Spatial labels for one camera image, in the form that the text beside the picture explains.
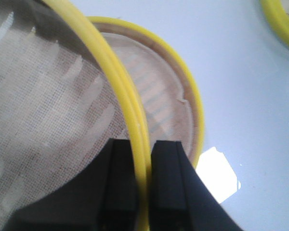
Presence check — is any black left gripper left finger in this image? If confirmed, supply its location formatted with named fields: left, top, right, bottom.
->
left=3, top=139, right=139, bottom=231

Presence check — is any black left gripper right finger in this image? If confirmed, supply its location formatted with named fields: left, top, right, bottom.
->
left=150, top=141, right=241, bottom=231

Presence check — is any white cloth liner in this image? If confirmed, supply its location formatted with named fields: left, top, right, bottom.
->
left=0, top=0, right=129, bottom=226
left=103, top=33, right=195, bottom=157

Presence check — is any bamboo steamer basket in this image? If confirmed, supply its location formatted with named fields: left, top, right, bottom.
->
left=89, top=16, right=204, bottom=166
left=0, top=0, right=151, bottom=231

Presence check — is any woven bamboo steamer lid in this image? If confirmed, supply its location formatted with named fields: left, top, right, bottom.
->
left=260, top=0, right=289, bottom=47

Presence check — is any white cloth liner left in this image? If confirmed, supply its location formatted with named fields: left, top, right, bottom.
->
left=0, top=0, right=129, bottom=226

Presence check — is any white cloth liner center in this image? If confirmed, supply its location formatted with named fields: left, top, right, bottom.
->
left=103, top=33, right=195, bottom=157

